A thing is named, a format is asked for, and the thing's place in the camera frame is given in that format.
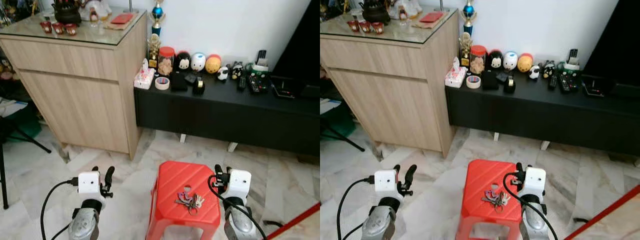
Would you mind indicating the white pink tissue box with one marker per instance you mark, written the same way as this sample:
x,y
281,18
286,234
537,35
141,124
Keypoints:
x,y
144,77
455,76

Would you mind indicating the black teapot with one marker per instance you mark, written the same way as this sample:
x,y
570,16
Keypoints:
x,y
375,12
67,12

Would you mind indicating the black handset in stand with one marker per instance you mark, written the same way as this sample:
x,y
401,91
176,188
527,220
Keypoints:
x,y
573,56
261,59

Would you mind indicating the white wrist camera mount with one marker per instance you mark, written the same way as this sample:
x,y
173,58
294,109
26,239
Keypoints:
x,y
535,181
89,183
238,183
385,181

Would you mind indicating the black pouch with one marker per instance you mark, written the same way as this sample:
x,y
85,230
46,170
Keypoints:
x,y
490,81
178,82

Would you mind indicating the black tape dispenser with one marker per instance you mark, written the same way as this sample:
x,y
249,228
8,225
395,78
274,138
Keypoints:
x,y
509,85
198,86

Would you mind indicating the flat red box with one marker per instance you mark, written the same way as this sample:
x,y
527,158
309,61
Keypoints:
x,y
431,17
122,19

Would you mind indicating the light wooden cabinet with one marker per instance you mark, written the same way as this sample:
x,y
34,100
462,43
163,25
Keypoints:
x,y
395,95
75,100

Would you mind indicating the blue ball trophy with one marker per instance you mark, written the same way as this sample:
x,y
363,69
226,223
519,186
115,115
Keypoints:
x,y
157,12
469,11

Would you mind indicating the red plastic stool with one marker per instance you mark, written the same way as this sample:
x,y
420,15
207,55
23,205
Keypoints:
x,y
480,180
172,185

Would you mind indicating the white round plush toy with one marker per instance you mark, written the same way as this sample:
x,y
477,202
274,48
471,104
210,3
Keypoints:
x,y
510,60
198,62

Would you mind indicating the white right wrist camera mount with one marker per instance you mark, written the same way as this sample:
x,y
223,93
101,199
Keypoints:
x,y
238,183
535,181

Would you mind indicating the small red cup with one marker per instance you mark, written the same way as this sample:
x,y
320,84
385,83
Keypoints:
x,y
365,27
377,28
46,27
58,28
70,29
353,26

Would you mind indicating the wooden tray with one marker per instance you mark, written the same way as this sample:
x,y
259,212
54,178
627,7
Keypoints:
x,y
112,26
422,25

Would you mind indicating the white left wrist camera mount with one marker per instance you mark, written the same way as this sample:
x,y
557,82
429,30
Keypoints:
x,y
385,181
89,183

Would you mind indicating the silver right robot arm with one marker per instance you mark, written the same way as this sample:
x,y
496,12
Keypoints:
x,y
240,224
534,222

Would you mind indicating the slim black remote control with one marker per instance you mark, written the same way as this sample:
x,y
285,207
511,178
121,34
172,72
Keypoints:
x,y
241,82
552,81

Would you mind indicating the small panda toy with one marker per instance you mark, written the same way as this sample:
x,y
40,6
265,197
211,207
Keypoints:
x,y
223,73
534,71

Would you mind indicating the orange round plush toy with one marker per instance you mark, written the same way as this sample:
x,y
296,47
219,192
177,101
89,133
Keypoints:
x,y
213,65
525,63

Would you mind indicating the black tripod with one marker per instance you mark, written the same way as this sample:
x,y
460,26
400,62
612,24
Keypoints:
x,y
25,136
342,137

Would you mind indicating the black tray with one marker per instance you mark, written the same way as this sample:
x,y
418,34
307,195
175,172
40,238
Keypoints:
x,y
285,87
597,86

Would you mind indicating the wide black remote control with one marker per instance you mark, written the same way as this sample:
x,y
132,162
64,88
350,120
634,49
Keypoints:
x,y
566,82
257,84

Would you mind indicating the bunch of keys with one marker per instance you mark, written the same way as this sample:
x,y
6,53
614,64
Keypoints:
x,y
494,199
188,201

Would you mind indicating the small gold trophy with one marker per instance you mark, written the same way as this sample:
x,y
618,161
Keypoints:
x,y
153,50
465,48

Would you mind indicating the green bag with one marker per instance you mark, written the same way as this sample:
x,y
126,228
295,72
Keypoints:
x,y
337,120
22,127

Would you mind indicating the black round plush toy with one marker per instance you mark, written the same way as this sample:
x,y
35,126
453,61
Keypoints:
x,y
183,61
495,60

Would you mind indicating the black white figure toy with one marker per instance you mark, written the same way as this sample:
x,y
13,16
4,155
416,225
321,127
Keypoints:
x,y
236,70
549,68

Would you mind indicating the black low console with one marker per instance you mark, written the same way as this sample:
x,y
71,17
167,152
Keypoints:
x,y
225,115
540,112

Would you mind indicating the white tape roll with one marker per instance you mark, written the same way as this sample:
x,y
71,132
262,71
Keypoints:
x,y
468,82
157,83

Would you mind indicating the black television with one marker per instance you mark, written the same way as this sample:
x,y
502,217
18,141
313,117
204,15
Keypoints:
x,y
617,40
300,45

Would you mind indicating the red strip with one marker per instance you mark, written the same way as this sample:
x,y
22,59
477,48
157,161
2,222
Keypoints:
x,y
295,220
605,212

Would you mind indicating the red-lidded snack jar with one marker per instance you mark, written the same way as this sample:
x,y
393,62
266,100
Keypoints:
x,y
478,61
166,62

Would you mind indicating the white figurine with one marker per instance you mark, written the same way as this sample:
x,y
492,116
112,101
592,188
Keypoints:
x,y
97,9
410,8

